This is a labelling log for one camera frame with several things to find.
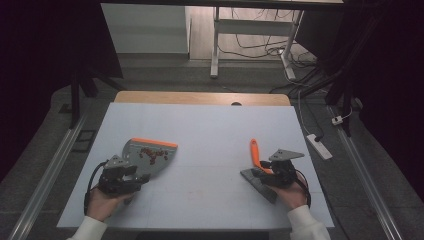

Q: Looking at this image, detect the grey dustpan with orange edge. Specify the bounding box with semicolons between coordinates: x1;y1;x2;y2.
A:
121;137;179;205

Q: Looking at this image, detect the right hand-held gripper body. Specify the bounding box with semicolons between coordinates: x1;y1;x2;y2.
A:
263;148;306;190

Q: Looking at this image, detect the white power strip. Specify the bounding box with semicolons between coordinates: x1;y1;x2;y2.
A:
306;133;334;161

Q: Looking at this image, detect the person's right hand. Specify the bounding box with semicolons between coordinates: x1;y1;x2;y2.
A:
270;175;310;211

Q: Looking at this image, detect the white cabinet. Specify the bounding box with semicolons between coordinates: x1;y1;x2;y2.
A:
101;3;192;55

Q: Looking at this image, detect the black metal stand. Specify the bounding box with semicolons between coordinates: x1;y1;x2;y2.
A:
293;13;381;138
59;64;125;130

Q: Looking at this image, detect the orange-handled grey brush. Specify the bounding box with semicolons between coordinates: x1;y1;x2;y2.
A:
240;138;279;205

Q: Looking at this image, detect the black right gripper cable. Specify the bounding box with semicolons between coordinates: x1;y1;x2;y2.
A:
294;168;313;208

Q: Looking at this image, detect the wooden table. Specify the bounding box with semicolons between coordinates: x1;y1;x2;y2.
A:
113;90;292;107

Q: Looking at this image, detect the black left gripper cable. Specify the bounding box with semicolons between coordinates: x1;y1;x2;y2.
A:
83;160;110;216

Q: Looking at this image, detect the aluminium floor rail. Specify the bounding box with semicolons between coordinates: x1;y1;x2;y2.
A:
7;111;90;240
327;105;404;240

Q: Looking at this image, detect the white table mat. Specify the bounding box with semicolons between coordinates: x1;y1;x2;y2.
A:
56;101;335;231

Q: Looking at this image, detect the white desk frame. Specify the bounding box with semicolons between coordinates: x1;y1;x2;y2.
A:
209;6;305;81

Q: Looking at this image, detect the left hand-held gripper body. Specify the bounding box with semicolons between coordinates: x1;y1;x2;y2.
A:
97;154;144;197

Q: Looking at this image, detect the person's left hand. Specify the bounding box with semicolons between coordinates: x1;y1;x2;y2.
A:
85;185;135;223

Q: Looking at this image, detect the tangle of black floor cables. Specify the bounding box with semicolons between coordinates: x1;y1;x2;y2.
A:
218;8;319;69

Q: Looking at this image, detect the pile of red crumbs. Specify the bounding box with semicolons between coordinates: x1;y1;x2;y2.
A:
138;147;170;166

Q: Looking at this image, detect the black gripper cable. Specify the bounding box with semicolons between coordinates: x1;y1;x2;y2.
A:
83;160;110;216
294;168;313;208

